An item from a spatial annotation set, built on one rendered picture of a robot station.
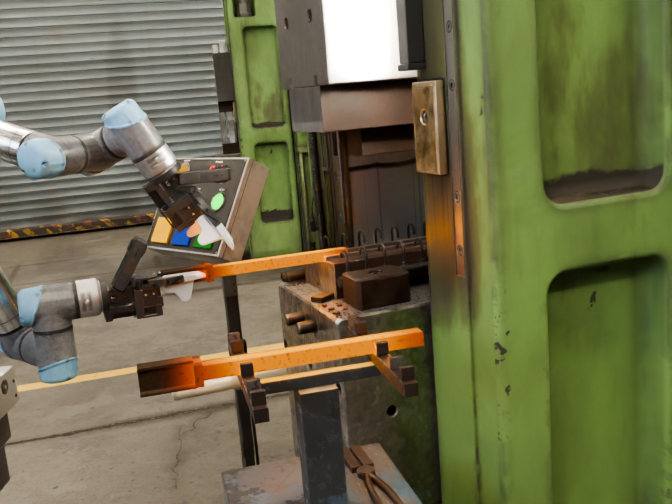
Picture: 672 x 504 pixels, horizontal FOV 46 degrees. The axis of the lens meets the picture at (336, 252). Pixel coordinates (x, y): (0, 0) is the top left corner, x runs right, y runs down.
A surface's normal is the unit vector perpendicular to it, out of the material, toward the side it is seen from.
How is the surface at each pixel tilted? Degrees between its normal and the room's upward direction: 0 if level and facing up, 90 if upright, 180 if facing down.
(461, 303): 90
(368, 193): 90
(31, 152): 90
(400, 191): 90
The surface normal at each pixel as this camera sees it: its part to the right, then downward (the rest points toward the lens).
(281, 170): 0.16, 0.18
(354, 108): 0.37, 0.15
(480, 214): -0.93, 0.15
